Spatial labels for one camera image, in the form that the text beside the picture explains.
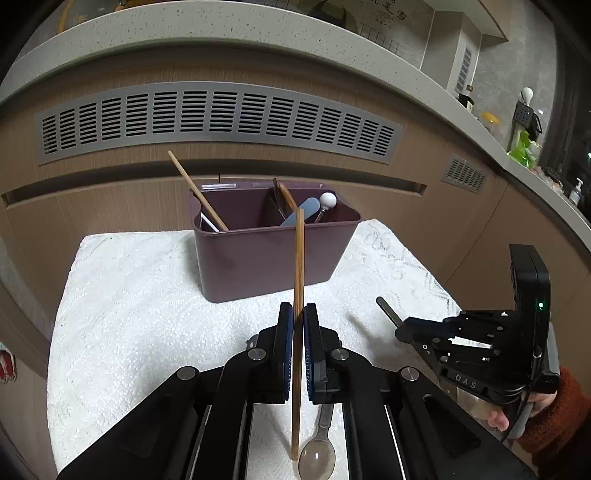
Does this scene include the black metal spoon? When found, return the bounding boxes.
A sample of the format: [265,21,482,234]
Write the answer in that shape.
[271,178,289,220]

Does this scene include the small grey vent grille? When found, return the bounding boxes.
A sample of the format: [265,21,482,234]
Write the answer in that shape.
[440,154,488,193]

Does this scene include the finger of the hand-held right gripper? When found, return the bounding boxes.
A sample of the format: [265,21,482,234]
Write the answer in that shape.
[416,338,498,371]
[395,310,516,345]

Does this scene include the wooden cabinet front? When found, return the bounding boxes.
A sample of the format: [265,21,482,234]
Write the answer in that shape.
[0,69,591,324]

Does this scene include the wooden chopstick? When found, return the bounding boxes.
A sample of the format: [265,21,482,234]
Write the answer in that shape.
[167,150,230,232]
[290,208,306,461]

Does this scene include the person's right hand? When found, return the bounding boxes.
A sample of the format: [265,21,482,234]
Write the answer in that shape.
[475,391,558,433]

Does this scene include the green plastic bag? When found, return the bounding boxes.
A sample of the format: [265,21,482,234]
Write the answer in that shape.
[508,130,541,167]

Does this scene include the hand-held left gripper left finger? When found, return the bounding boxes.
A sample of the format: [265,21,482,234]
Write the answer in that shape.
[58,302,296,480]

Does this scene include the white lace tablecloth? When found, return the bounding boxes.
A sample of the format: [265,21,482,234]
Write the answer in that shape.
[46,219,509,480]

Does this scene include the large grey vent grille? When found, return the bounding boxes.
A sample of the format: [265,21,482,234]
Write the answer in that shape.
[36,82,407,167]

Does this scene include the wooden spoon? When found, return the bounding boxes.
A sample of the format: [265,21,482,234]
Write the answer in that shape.
[278,183,298,212]

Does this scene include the person's right forearm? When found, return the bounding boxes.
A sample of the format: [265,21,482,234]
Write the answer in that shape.
[512,367,591,467]

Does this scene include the speckled stone countertop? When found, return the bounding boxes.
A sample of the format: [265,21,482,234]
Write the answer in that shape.
[0,0,591,241]

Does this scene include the blue spoon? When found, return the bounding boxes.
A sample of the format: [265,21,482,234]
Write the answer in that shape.
[279,198,321,227]

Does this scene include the maroon plastic utensil holder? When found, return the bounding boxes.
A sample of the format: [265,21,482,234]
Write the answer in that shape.
[188,181,362,304]

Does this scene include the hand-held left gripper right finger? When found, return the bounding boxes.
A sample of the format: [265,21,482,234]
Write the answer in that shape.
[302,303,536,480]

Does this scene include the white ball-handled metal spoon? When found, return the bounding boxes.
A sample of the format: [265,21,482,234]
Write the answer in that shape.
[314,192,337,224]

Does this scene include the grey cable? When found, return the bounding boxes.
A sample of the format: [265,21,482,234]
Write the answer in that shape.
[505,392,532,439]

